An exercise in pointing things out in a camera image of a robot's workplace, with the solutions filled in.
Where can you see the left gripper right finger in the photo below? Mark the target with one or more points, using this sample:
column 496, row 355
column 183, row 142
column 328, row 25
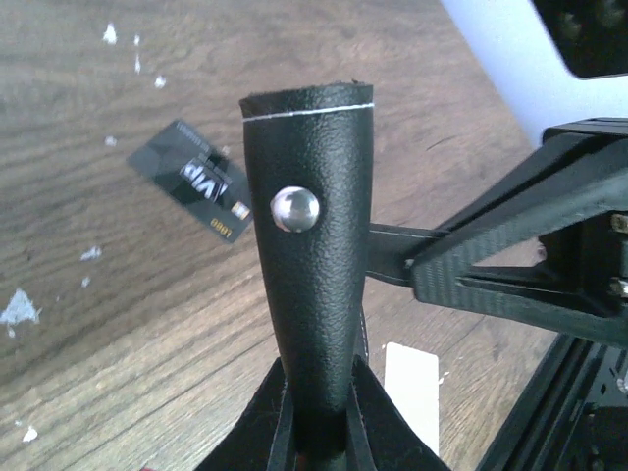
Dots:
column 378, row 438

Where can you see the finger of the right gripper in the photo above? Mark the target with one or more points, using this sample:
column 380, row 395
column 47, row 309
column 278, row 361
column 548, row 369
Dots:
column 571, row 178
column 514, row 294

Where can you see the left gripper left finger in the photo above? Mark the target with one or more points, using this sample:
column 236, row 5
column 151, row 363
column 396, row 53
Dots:
column 262, row 438

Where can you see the white card red print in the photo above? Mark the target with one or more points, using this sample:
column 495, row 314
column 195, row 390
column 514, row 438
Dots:
column 412, row 381

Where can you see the black leather card holder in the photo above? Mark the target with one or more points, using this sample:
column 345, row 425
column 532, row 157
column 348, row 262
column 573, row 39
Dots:
column 309, row 161

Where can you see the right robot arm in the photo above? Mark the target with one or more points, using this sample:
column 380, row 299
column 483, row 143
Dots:
column 543, row 246

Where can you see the black VIP card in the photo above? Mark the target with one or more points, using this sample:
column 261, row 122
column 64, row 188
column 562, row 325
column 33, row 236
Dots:
column 198, row 176

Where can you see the black aluminium frame rail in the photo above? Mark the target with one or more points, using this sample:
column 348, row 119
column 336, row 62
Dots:
column 572, row 415

